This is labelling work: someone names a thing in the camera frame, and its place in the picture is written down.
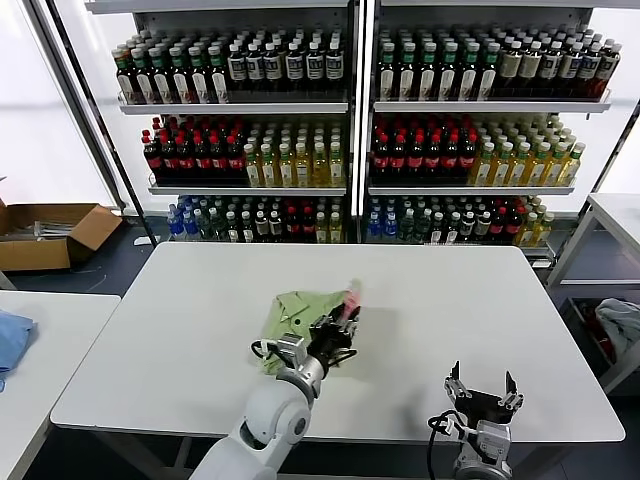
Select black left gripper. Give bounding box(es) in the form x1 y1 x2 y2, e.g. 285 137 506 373
307 310 362 370

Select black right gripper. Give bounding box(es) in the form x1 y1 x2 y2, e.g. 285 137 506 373
442 359 526 430

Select green polo shirt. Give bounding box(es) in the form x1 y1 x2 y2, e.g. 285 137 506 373
257 278 369 376

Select red fabric item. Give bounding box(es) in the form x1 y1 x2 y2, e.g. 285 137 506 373
582 304 615 362

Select white grey cloth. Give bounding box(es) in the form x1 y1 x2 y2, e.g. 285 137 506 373
594 298 640 369

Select cola bottle red cap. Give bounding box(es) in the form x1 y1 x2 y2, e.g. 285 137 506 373
193 133 213 182
159 132 179 182
209 133 230 182
142 129 162 181
176 133 196 182
423 132 444 184
372 132 391 184
226 133 247 182
441 132 461 184
458 132 479 184
406 132 426 184
389 132 409 184

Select white framed side table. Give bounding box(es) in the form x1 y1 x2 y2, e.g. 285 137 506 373
544 193 640 396

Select grey metal shelf unit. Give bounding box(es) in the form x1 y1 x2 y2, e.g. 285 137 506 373
84 0 362 246
364 0 614 257

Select dark bottle white vertical label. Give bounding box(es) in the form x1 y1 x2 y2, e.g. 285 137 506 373
151 45 174 105
169 45 193 105
418 42 440 101
207 44 231 105
458 42 480 101
377 42 397 101
115 45 136 105
132 45 155 105
438 42 460 101
397 42 419 101
188 44 211 105
478 42 501 101

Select black bottle blue white label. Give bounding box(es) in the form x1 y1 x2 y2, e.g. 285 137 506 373
228 43 250 94
263 42 283 94
539 41 564 99
324 42 345 94
246 43 266 94
559 42 584 99
285 42 305 94
579 42 604 99
305 42 325 94

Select dark bottle beige label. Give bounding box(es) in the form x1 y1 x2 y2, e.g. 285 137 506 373
519 41 544 99
497 41 524 99

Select clear plastic packets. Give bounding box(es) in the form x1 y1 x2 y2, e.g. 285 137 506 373
7 218 84 242

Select brown cardboard box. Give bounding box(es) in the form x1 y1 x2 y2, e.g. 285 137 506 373
0 202 125 273

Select blue cloth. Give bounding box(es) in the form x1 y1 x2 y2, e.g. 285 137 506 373
0 308 40 394

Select reddish bottle blue white label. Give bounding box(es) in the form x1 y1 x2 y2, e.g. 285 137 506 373
597 43 623 99

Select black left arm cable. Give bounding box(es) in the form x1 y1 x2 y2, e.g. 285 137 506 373
327 348 360 369

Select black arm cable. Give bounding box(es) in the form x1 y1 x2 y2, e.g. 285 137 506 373
426 409 469 480
327 348 360 369

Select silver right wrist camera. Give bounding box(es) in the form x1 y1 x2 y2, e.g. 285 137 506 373
452 418 515 454

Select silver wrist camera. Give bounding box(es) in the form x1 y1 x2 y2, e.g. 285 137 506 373
452 418 515 454
249 333 308 375

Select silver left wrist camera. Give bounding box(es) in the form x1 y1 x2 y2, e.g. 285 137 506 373
249 333 308 375

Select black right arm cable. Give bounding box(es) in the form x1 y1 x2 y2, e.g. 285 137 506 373
426 409 469 480

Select black window frame pole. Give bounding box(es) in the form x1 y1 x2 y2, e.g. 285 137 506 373
544 97 640 289
27 0 151 246

